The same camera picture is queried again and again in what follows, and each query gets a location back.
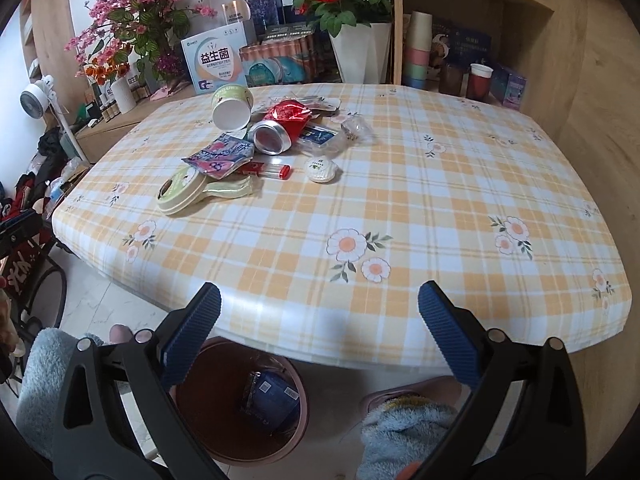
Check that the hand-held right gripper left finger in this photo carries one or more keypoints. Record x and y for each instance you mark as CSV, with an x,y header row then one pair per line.
x,y
192,332

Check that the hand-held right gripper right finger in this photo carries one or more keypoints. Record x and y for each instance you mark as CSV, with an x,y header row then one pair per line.
x,y
450,335

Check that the brown round waste bin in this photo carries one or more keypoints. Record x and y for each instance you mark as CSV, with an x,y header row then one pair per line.
x,y
215,410

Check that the pink and blue snack wrapper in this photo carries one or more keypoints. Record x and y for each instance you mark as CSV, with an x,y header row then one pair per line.
x,y
220,152

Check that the red drink can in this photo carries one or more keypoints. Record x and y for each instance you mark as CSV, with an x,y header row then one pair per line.
x,y
270,137

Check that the white and green paper cup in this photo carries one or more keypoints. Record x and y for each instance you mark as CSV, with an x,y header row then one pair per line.
x,y
230,112

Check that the clear plastic box blue label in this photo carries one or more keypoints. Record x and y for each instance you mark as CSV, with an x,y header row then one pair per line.
x,y
320,136

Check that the blue packet with barcode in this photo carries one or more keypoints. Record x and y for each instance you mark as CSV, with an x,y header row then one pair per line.
x,y
272,400

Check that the person's right leg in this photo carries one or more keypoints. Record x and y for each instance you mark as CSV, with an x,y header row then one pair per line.
x,y
405,430

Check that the plaid floral tablecloth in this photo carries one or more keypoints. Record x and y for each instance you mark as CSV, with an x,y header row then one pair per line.
x,y
400,210

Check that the white round object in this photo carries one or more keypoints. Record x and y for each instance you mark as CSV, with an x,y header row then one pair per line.
x,y
321,170

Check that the wooden sideboard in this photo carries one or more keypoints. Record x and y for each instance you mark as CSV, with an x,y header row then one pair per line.
x,y
115,132

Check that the clear crumpled plastic wrapper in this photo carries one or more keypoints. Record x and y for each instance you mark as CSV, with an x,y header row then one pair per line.
x,y
357,127

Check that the dark clothes pile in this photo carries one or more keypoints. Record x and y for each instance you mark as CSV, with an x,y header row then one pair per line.
x,y
50,145

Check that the row of small bottles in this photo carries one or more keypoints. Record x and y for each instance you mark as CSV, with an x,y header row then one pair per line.
x,y
107,107

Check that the pink cloth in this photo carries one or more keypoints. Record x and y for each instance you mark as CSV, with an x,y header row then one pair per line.
x,y
167,92

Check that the white cylinder container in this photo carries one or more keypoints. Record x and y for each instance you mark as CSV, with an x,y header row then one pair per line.
x,y
124,96

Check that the red cup with white rim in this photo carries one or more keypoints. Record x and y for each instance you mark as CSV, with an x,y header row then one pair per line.
x,y
479,85

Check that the small blue and purple box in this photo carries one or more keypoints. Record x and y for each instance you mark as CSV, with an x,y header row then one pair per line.
x,y
510,87

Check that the dark brown cup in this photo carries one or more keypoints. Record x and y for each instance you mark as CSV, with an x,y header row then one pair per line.
x,y
452,80

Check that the purple artificial flowers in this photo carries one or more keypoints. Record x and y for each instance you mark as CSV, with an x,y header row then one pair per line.
x,y
167,65

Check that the white and blue carton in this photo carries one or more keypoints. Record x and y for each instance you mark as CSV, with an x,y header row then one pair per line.
x,y
215,60

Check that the stack of pastel cups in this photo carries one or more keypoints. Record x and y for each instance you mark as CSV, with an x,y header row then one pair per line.
x,y
417,60

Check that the orange artificial flowers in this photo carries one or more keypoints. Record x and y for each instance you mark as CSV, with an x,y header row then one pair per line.
x,y
100,71

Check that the white standing fan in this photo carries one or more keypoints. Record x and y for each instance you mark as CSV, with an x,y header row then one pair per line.
x,y
36,100

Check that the pack of copper packets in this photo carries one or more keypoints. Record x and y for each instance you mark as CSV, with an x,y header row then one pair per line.
x,y
275,62

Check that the dark blue printed box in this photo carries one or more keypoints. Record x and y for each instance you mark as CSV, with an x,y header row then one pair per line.
x,y
470,45

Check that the white angular vase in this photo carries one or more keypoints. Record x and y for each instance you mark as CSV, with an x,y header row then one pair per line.
x,y
360,55

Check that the wooden shelf unit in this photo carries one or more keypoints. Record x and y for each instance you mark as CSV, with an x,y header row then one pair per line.
x,y
520,20

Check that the small white carton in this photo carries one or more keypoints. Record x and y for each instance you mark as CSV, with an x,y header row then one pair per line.
x,y
235,10

